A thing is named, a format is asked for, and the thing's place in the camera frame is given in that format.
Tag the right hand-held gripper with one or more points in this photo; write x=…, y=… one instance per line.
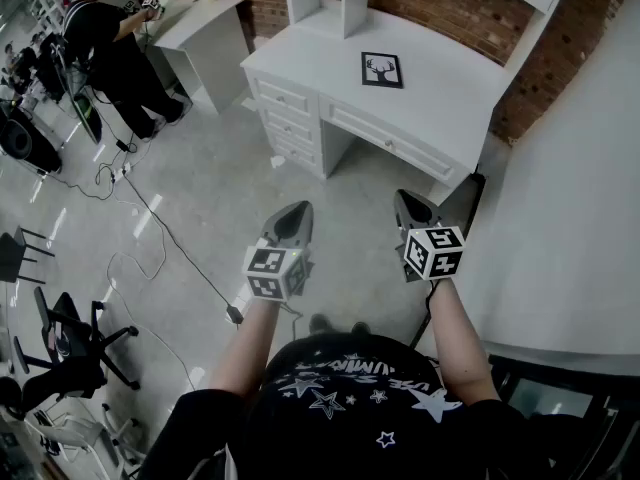
x=432, y=253

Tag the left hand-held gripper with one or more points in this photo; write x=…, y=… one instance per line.
x=272, y=273

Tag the framed deer antler picture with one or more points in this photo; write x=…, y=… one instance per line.
x=382, y=70

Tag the person's right forearm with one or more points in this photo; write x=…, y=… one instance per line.
x=460, y=338

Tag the person's left forearm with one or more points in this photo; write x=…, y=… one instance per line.
x=245, y=343

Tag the wide white desk drawer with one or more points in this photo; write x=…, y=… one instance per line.
x=390, y=140

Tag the small white desk drawer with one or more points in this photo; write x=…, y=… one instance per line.
x=299, y=152
x=290, y=127
x=282, y=97

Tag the white desk with drawers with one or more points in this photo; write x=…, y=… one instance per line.
x=320, y=63

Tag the white cabinet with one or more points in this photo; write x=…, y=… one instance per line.
x=200, y=33

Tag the white shelf unit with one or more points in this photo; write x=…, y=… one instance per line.
x=356, y=3

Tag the white paper scrap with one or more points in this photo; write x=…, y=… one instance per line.
x=277, y=161

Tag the person's dark shoe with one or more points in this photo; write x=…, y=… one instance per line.
x=361, y=328
x=319, y=324

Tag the black power adapter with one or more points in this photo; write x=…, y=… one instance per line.
x=235, y=314

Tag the white power strip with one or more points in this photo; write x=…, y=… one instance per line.
x=121, y=171

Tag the person's black star t-shirt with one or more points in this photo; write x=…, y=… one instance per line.
x=350, y=418

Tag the green black bag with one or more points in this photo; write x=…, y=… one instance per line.
x=89, y=115

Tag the black framed glass panel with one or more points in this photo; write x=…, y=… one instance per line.
x=555, y=398

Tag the black office chair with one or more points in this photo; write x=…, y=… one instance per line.
x=70, y=348

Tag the black round bin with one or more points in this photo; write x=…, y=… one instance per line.
x=22, y=143

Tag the white metal rack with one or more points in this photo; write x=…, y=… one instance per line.
x=75, y=438

